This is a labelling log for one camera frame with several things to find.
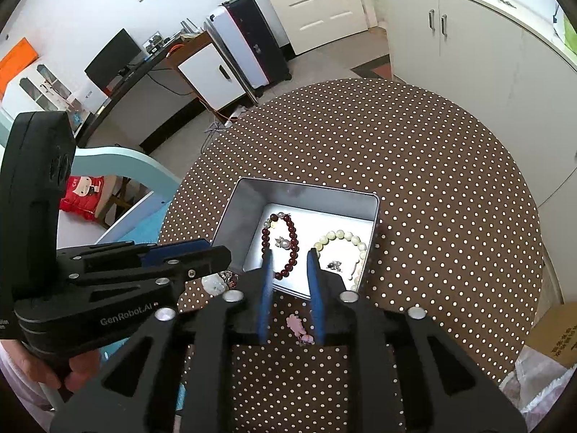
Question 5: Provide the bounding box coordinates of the clear plastic bag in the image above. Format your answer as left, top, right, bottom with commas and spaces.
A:
498, 345, 573, 420

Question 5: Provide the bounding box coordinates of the person's left hand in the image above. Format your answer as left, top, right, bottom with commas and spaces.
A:
15, 348, 103, 393

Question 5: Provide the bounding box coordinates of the white jade pendant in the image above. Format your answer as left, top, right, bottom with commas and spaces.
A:
201, 273, 237, 298

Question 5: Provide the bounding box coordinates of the person's left forearm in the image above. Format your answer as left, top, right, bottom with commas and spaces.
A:
0, 343, 46, 411

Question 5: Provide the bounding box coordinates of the dark desk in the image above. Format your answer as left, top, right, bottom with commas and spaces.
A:
72, 31, 212, 154

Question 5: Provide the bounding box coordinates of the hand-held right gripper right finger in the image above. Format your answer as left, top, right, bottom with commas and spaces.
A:
305, 249, 528, 433

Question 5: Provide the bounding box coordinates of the orange box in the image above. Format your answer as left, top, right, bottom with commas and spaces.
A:
0, 38, 39, 88

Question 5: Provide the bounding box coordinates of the dark red bead bracelet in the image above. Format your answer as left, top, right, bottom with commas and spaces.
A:
260, 213, 299, 281

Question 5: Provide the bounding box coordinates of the round polka dot table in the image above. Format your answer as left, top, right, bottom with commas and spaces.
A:
153, 78, 542, 433

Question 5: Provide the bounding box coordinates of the cardboard box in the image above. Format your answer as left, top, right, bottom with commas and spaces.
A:
525, 301, 577, 373

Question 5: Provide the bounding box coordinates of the green box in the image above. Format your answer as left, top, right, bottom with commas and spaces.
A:
551, 4, 577, 50

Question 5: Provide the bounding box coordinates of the silver metal tin box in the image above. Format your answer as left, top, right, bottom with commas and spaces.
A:
210, 177, 380, 301

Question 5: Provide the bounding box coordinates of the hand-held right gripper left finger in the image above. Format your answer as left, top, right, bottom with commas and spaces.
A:
49, 249, 276, 433

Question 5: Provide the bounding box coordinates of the pink bead bracelet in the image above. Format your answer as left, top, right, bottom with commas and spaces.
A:
285, 313, 315, 347

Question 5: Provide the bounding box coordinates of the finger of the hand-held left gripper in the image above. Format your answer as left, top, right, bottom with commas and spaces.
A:
67, 245, 233, 296
56, 239, 212, 268

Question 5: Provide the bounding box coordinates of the long white cupboard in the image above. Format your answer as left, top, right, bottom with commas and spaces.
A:
374, 0, 577, 208

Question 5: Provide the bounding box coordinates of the white door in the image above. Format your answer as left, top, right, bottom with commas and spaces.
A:
252, 0, 370, 55

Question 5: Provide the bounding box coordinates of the black and white air cooler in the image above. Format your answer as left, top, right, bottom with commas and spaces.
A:
205, 0, 290, 95

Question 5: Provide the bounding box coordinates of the cream bead bracelet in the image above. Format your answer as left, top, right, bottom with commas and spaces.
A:
314, 229, 368, 290

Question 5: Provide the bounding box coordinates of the black monitor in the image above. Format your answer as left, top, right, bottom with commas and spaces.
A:
85, 28, 144, 91

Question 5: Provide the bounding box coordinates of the red cushion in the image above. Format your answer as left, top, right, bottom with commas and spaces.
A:
60, 174, 106, 223

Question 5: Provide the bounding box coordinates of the light blue chair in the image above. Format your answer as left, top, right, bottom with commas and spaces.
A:
58, 145, 183, 246

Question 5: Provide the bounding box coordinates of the white door cabinet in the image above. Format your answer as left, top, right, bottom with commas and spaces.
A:
167, 31, 253, 111

